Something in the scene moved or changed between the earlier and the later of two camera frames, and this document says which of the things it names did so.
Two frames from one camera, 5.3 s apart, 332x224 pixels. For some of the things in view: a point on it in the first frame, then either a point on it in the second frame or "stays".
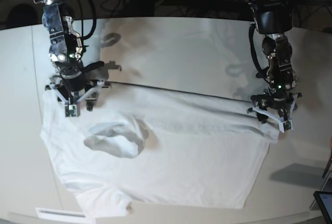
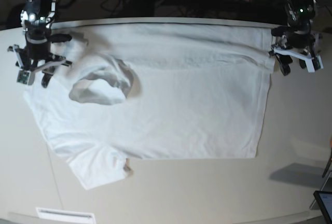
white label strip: x=60 y=213 stays
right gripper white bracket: x=263 y=119 to x=285 y=60
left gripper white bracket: x=90 y=97 to x=48 y=72
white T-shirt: x=156 y=148 to x=154 y=91
